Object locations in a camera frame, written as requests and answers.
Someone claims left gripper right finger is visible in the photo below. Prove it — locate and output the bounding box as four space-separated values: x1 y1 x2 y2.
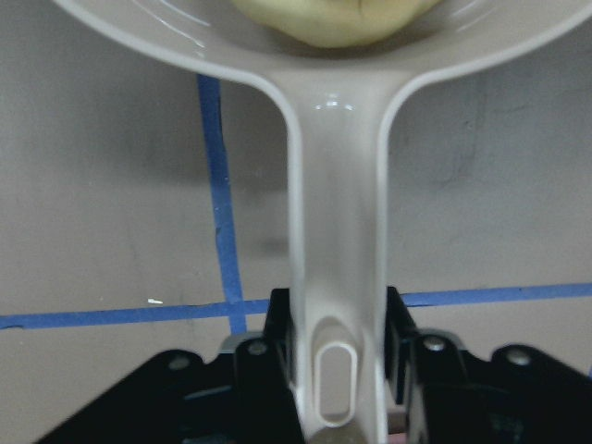
385 287 591 443

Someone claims beige plastic dustpan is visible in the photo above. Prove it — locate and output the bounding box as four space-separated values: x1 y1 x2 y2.
62 1 591 443

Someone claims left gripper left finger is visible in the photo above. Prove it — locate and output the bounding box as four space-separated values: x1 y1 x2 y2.
40 289 305 443

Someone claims yellow paper ball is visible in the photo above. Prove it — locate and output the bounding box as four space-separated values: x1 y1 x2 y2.
233 0 437 49

